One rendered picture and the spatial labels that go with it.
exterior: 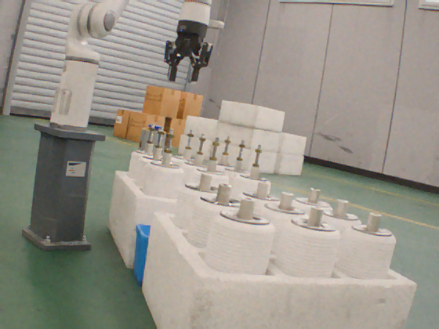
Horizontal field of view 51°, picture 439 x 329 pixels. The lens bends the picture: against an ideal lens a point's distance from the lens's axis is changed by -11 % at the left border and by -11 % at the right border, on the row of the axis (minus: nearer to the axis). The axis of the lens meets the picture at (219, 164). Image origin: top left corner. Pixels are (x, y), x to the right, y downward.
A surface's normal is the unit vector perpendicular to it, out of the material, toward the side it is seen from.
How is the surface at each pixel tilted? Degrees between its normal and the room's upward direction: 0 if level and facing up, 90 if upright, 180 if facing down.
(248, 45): 90
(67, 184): 89
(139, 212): 90
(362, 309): 90
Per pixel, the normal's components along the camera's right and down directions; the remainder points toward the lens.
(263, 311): 0.28, 0.14
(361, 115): -0.67, -0.05
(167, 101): 0.74, 0.19
